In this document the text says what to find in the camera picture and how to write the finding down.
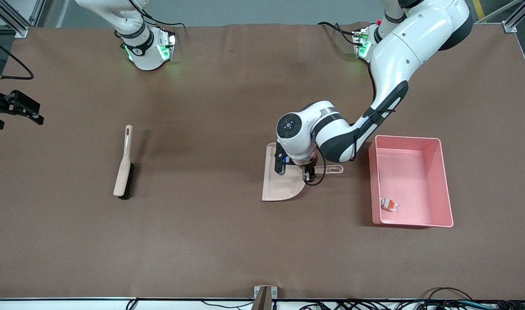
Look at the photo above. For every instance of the metal base connector bracket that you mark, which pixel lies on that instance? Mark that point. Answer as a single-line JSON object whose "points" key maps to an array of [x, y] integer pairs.
{"points": [[171, 41], [359, 43]]}

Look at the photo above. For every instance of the beige plastic dustpan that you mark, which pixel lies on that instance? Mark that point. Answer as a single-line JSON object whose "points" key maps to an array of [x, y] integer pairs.
{"points": [[279, 187]]}

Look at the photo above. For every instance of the aluminium frame post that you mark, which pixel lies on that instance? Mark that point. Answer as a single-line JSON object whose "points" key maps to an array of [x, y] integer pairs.
{"points": [[20, 31], [510, 27]]}

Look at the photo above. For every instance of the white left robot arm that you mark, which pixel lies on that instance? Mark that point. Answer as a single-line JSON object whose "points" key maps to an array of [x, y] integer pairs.
{"points": [[400, 51]]}

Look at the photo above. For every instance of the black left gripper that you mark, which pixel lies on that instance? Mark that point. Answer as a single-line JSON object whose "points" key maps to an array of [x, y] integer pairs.
{"points": [[309, 165]]}

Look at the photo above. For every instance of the beige brush with black bristles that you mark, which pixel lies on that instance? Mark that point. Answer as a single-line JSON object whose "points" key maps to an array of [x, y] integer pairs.
{"points": [[123, 168]]}

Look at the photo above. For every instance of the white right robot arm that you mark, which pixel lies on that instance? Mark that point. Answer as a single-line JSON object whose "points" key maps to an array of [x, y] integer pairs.
{"points": [[142, 47]]}

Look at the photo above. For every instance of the brown table cover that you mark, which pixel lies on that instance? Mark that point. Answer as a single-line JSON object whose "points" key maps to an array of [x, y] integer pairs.
{"points": [[202, 241]]}

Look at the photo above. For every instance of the white orange push button switch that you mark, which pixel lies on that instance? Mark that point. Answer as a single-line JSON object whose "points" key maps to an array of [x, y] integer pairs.
{"points": [[389, 204]]}

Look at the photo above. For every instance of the pink plastic bin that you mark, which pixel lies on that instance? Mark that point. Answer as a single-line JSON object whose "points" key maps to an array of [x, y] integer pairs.
{"points": [[417, 172]]}

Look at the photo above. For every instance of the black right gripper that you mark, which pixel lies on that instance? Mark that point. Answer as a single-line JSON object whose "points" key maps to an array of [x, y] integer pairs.
{"points": [[7, 104]]}

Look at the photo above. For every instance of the metal bracket at table edge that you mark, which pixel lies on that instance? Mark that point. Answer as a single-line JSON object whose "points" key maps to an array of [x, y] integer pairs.
{"points": [[258, 292]]}

